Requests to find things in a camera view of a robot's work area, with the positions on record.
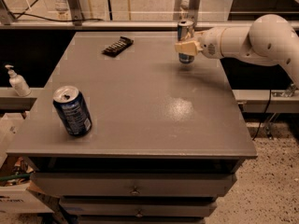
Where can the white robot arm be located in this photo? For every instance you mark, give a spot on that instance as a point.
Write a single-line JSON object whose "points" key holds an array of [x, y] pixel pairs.
{"points": [[270, 40]]}

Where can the grey drawer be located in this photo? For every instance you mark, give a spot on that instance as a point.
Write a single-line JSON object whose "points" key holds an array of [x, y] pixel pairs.
{"points": [[134, 185], [140, 207], [140, 220]]}

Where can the grey drawer cabinet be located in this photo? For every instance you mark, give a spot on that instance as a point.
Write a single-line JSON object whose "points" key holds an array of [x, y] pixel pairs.
{"points": [[150, 114]]}

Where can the dark blue soda can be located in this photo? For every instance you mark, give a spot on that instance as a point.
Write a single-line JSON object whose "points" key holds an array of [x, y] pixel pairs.
{"points": [[72, 110]]}

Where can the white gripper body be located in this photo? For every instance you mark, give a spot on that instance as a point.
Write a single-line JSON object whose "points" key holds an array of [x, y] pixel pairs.
{"points": [[209, 45]]}

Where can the bottom grey drawer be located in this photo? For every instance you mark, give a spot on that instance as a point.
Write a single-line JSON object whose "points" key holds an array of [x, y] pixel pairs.
{"points": [[140, 220]]}

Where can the red bull can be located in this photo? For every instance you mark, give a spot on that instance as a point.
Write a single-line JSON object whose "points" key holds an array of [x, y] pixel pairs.
{"points": [[185, 31]]}

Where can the black snack bar wrapper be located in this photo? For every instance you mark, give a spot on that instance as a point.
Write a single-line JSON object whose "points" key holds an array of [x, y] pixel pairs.
{"points": [[118, 47]]}

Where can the white pump bottle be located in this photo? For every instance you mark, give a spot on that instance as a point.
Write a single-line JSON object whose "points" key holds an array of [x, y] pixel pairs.
{"points": [[17, 82]]}

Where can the white cardboard box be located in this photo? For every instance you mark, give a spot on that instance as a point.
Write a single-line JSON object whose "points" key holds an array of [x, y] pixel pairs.
{"points": [[14, 173]]}

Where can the middle grey drawer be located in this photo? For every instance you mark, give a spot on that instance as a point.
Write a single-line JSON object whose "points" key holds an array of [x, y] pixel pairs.
{"points": [[140, 207]]}

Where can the top grey drawer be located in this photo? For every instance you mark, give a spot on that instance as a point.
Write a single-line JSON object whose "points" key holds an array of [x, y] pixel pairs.
{"points": [[134, 185]]}

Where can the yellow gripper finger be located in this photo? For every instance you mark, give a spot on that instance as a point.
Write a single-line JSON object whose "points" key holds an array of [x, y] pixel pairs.
{"points": [[198, 36], [190, 47]]}

